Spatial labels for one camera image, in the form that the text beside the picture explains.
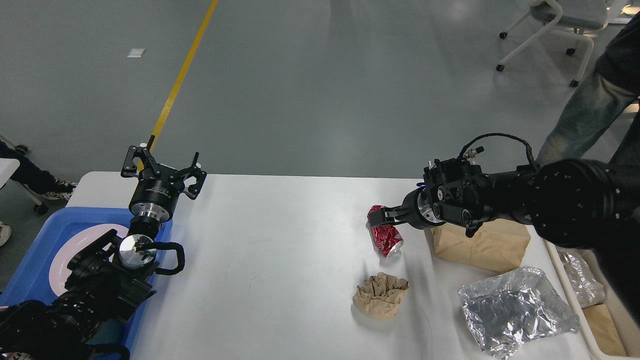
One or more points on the crushed red soda can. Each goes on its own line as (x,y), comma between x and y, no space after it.
(386,238)

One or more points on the brown paper napkin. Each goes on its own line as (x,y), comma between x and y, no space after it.
(380,296)

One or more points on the brown paper bag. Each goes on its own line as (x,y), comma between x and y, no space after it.
(498,246)

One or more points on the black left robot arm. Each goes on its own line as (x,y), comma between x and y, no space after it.
(109,277)

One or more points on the aluminium foil sheet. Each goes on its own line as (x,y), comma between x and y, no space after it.
(506,311)

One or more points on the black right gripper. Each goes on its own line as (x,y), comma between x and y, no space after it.
(415,211)

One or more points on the beige plastic bin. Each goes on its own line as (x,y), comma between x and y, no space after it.
(609,331)

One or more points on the seated person leg left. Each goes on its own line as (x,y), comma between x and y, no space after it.
(39,181)

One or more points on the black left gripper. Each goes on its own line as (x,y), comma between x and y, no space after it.
(158,190)

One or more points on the pink plate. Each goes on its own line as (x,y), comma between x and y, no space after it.
(58,271)

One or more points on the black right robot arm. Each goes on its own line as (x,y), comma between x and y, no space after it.
(572,203)

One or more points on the foil piece in bin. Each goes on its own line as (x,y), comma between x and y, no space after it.
(589,291)

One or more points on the white office chair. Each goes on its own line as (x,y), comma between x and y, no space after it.
(566,18)

